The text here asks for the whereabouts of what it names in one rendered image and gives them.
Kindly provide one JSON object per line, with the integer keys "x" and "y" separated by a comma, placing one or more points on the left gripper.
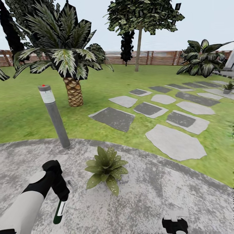
{"x": 61, "y": 190}

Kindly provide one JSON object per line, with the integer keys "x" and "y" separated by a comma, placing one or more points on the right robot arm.
{"x": 176, "y": 226}

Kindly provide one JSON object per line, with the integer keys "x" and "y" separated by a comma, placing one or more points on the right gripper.
{"x": 169, "y": 225}

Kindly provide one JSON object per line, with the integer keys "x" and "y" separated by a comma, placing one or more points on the insectifuge atomizer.
{"x": 60, "y": 211}

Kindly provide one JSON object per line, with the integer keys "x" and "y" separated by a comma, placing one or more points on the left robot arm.
{"x": 21, "y": 216}

